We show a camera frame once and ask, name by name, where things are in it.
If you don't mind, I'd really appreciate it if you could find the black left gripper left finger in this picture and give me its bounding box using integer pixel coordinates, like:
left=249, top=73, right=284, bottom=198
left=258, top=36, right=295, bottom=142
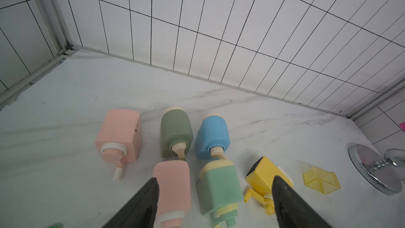
left=103, top=177, right=159, bottom=228

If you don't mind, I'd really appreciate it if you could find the clear yellow sharpener tray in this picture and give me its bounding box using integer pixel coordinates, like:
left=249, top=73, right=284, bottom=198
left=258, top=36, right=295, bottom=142
left=303, top=166, right=341, bottom=194

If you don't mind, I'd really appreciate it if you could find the chrome cup holder stand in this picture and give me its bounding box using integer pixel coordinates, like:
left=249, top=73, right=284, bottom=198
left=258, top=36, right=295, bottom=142
left=348, top=144, right=405, bottom=195

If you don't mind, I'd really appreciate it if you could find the teal handled tool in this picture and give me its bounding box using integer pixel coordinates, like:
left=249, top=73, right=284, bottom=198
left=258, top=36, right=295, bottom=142
left=47, top=222, right=63, bottom=228

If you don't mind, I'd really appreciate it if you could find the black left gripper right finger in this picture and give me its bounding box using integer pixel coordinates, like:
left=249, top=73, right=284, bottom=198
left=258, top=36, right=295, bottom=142
left=272, top=176, right=331, bottom=228

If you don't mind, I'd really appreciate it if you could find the yellow pencil sharpener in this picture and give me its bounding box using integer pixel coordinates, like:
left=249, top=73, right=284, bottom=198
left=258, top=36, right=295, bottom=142
left=244, top=156, right=294, bottom=215

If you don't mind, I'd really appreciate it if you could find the mint green pencil sharpener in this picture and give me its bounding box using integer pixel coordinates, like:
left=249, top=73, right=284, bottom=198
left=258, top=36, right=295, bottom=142
left=196, top=159, right=244, bottom=228

